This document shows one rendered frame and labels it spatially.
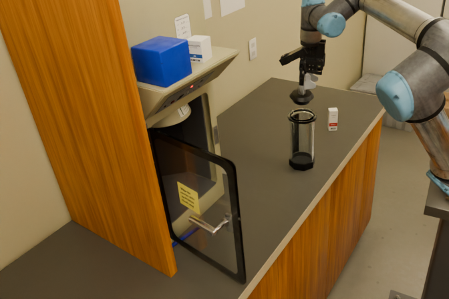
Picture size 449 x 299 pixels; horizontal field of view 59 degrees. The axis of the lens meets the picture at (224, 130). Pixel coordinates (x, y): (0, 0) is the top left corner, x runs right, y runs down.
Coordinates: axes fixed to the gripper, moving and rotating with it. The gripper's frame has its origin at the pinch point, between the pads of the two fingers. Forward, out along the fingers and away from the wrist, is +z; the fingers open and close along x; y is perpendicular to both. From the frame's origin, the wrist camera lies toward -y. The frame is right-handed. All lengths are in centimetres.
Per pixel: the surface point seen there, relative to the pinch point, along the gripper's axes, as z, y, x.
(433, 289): 70, 59, -22
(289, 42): 28, -26, 108
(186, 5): -42, -27, -34
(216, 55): -29, -19, -37
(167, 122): -11, -32, -47
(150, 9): -45, -31, -47
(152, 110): -24, -28, -60
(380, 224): 127, 45, 60
